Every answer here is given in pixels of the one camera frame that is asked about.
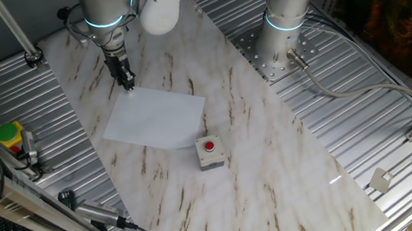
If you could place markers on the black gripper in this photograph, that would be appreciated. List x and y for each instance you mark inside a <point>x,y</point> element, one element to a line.
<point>116,63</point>

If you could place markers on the white paper sheet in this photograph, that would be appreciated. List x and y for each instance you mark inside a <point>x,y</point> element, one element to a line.
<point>153,116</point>

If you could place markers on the black pole foot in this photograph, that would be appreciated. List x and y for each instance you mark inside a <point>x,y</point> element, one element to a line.
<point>34,57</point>

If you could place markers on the grey box with red button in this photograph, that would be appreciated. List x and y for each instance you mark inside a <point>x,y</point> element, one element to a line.
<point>15,149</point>
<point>204,157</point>

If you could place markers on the yellow button box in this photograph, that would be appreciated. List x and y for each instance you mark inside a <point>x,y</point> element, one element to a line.
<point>7,132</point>

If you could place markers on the marble pattern table mat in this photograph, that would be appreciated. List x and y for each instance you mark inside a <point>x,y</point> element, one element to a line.
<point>272,184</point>

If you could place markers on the colourful patterned cloth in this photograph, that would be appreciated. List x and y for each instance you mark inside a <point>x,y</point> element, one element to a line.
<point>399,12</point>

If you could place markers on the silver camera on mount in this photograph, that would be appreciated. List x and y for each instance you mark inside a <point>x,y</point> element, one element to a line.
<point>29,144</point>

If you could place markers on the aluminium frame pole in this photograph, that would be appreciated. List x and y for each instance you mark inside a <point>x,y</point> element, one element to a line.
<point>11,28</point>

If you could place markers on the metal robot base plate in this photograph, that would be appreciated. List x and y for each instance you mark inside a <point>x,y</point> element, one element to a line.
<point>261,60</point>

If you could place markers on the aluminium frame beam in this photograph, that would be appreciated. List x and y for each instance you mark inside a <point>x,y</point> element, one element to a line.
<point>11,192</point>

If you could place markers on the small white adhesive mount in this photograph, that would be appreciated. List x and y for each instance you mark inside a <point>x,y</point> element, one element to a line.
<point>380,180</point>

